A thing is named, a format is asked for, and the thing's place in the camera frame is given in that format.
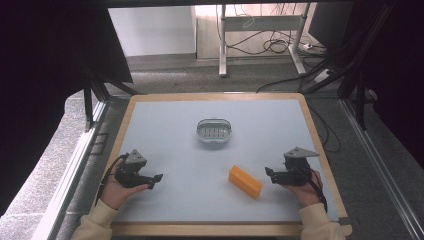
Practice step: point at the clear oval soap dish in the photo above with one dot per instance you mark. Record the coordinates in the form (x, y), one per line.
(213, 130)

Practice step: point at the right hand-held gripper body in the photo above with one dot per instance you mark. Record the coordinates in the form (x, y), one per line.
(295, 171)

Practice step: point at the white power strip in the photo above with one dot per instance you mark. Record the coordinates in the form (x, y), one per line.
(322, 76)

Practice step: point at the person's right hand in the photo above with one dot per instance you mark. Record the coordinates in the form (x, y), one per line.
(308, 195)

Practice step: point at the aluminium floor rail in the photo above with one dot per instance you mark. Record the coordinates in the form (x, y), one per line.
(383, 166)
(66, 186)

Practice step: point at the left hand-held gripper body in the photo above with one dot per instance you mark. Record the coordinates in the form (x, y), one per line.
(130, 171)

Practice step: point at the black metal stand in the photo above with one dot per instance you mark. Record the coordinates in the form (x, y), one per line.
(360, 100)
(88, 106)

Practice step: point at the orange soap bar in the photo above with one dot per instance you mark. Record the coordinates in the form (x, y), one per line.
(245, 182)

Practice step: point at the black curtain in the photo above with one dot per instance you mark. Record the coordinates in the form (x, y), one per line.
(40, 83)
(400, 66)

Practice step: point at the white cabinet panel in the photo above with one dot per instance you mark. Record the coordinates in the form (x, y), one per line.
(153, 30)

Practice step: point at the person's left hand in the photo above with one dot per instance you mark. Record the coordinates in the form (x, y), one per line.
(115, 195)

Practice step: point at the white desk frame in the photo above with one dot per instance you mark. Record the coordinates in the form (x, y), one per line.
(222, 40)

